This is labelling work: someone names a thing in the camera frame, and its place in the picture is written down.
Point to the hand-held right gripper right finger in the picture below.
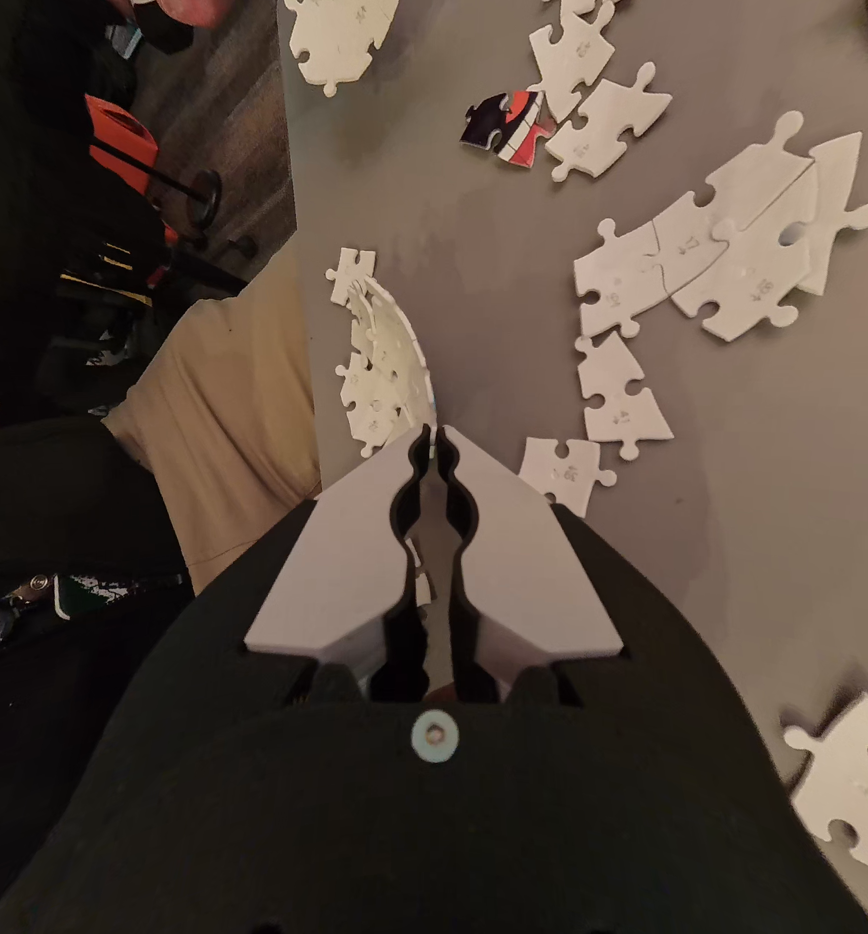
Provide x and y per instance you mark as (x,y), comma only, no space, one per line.
(536,576)

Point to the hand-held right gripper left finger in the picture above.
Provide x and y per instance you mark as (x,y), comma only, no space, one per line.
(331,576)

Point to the curved white puzzle ball section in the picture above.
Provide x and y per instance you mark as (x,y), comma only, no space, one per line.
(383,365)

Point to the white puzzle cluster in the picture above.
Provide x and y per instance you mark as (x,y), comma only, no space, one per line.
(339,40)

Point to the white puzzle piece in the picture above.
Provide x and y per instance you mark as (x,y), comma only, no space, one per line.
(609,128)
(561,474)
(620,398)
(572,66)
(853,795)

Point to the joined white puzzle pieces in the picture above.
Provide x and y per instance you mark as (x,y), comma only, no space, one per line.
(740,241)

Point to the red black printed puzzle piece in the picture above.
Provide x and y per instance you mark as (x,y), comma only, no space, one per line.
(510,131)

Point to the person's beige trouser leg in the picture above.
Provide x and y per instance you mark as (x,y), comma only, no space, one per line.
(229,408)

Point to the green white badge card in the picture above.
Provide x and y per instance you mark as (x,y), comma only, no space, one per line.
(91,595)

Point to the metal badge clip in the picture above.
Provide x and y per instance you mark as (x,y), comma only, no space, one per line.
(31,589)

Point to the black rod with round base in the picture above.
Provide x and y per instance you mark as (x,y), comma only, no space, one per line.
(204,195)

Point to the orange object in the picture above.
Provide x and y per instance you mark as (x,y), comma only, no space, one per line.
(124,135)

